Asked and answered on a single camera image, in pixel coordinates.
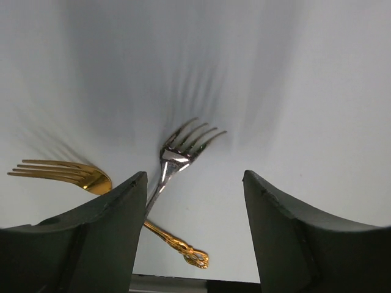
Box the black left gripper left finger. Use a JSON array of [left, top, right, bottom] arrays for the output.
[[1, 172, 148, 292]]

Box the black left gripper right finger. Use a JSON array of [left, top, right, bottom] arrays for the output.
[[243, 170, 390, 292]]

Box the silver fork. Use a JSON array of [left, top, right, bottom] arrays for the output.
[[145, 117, 227, 217]]

